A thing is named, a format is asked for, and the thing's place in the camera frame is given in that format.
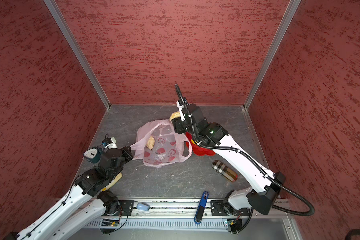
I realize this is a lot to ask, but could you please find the pink plastic bag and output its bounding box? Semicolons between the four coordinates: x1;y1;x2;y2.
131;120;192;168

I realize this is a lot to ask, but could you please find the beige fake bread piece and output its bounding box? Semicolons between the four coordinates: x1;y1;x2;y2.
170;112;182;121

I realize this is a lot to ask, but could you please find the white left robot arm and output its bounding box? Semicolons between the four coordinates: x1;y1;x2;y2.
4;146;134;240

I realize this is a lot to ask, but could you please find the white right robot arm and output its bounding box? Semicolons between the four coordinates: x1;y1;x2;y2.
171;101;286;215

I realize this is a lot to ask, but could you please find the red flower-shaped plastic plate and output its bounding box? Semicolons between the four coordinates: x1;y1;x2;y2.
185;133;216;156

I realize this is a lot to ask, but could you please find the yellow calculator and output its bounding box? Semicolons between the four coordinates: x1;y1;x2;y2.
102;173;123;192

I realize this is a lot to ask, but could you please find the green alarm clock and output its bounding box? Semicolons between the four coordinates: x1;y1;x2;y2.
83;146;103;164

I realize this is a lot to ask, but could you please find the small light blue object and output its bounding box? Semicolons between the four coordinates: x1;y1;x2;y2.
136;203;150;212

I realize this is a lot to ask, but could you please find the plaid glasses case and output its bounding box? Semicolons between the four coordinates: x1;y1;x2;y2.
212;160;238;182

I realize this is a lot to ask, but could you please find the blue black handheld device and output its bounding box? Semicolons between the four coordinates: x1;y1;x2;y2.
194;191;209;225

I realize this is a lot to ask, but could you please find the left back corner aluminium profile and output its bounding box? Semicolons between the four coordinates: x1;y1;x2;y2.
44;0;112;111

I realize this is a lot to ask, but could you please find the corner aluminium profile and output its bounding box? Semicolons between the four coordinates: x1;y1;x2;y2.
44;0;112;111
244;0;301;111

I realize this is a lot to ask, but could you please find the right back corner aluminium profile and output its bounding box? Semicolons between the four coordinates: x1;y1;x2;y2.
244;0;301;111

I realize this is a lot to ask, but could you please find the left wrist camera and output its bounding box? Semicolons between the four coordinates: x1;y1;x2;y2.
102;137;118;150

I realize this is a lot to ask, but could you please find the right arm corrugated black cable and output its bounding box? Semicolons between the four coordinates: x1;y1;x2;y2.
174;83;316;217

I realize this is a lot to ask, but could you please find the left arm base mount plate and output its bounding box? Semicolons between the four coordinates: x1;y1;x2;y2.
113;200;135;216

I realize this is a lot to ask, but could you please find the front aluminium rail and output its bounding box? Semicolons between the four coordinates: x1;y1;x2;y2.
50;197;293;220

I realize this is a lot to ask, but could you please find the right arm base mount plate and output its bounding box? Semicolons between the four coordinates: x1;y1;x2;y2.
210;200;251;217

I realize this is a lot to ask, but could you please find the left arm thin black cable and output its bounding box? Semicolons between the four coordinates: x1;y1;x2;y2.
17;176;85;240

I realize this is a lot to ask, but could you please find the black cable bottom right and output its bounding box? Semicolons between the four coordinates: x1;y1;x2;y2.
344;228;360;240

